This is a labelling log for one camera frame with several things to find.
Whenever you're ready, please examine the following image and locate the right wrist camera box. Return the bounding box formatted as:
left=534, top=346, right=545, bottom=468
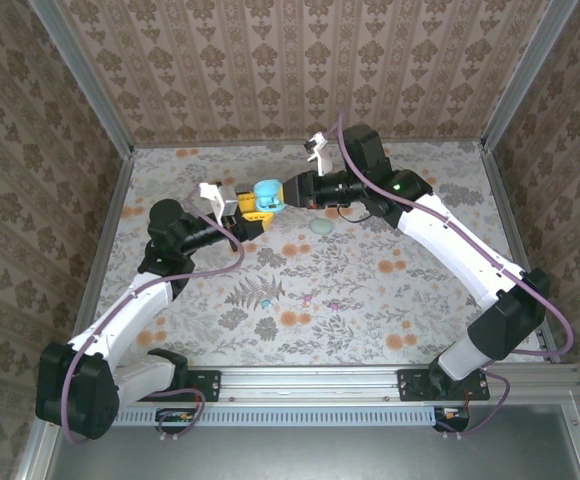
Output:
left=303, top=131, right=335, bottom=176

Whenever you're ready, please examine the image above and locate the floral patterned tablecloth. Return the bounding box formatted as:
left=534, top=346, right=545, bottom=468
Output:
left=82, top=141, right=551, bottom=367

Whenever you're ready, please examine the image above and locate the grey slotted cable duct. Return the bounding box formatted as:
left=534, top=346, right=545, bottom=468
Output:
left=61, top=405, right=436, bottom=428

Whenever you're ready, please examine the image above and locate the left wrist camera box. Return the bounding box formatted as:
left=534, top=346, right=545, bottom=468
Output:
left=198, top=182, right=241, bottom=221

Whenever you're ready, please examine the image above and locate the long aluminium mounting rail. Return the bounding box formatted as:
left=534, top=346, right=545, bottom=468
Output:
left=44, top=363, right=580, bottom=401

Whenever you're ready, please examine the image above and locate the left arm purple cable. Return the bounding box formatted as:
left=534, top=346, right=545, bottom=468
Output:
left=60, top=192, right=246, bottom=446

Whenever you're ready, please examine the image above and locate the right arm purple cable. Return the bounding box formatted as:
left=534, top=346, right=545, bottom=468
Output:
left=325, top=112, right=575, bottom=442

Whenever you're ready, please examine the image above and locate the aluminium side rail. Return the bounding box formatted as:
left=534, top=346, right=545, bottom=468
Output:
left=478, top=144, right=565, bottom=365
left=63, top=147, right=137, bottom=369

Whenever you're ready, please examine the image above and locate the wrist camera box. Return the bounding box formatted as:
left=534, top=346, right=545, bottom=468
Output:
left=303, top=131, right=335, bottom=176
left=198, top=182, right=241, bottom=221

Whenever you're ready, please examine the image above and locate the aluminium frame post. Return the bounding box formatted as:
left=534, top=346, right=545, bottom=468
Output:
left=28, top=0, right=135, bottom=157
left=479, top=0, right=580, bottom=151

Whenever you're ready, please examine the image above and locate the grey metal panel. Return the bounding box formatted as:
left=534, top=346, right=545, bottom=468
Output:
left=44, top=403, right=580, bottom=480

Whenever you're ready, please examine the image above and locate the wire connector cluster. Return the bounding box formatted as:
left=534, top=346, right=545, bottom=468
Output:
left=433, top=406, right=471, bottom=432
left=155, top=407, right=197, bottom=426

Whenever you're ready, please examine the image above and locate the blue earbud charging case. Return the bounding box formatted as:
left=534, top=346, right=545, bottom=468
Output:
left=252, top=178, right=288, bottom=214

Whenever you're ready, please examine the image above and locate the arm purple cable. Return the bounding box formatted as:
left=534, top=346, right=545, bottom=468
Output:
left=60, top=192, right=246, bottom=446
left=325, top=112, right=575, bottom=442

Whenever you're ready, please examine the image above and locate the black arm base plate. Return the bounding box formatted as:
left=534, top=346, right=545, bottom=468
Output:
left=132, top=368, right=221, bottom=403
left=397, top=368, right=491, bottom=403

